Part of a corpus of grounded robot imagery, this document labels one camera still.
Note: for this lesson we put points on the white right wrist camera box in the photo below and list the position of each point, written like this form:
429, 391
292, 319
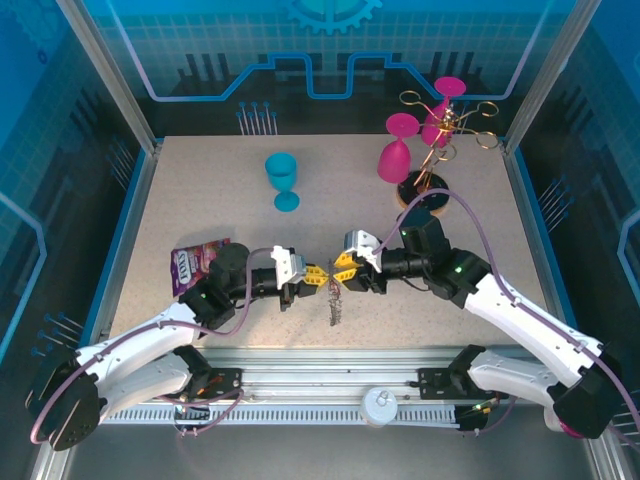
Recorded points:
360, 245

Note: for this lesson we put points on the purple candy bag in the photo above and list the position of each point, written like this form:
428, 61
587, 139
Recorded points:
192, 260

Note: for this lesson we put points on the aluminium frame post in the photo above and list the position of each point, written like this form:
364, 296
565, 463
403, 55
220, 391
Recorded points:
110, 80
545, 80

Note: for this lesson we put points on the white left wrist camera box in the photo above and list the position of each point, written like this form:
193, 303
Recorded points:
287, 265

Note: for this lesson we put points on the aluminium front rail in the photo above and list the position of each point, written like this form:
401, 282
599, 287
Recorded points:
325, 370

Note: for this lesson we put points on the large pink plastic goblet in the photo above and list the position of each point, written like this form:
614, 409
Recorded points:
394, 160

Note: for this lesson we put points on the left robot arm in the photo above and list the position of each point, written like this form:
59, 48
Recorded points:
130, 345

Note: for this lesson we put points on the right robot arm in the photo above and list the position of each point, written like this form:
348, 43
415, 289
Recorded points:
525, 325

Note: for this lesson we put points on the teal plastic goblet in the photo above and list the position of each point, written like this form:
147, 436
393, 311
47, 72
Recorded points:
281, 172

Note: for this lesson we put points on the white round cap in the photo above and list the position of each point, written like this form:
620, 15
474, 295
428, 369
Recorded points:
380, 405

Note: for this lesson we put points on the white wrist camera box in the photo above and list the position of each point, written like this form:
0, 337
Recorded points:
287, 265
360, 245

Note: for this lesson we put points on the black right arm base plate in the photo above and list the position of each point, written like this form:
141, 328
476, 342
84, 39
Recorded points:
435, 382

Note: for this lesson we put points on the aluminium table side rail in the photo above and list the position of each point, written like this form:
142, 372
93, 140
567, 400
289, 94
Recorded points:
536, 240
131, 235

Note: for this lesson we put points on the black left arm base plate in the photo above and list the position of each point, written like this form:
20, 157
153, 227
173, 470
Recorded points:
225, 380

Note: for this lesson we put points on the small pink plastic goblet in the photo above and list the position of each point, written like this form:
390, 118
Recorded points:
449, 86

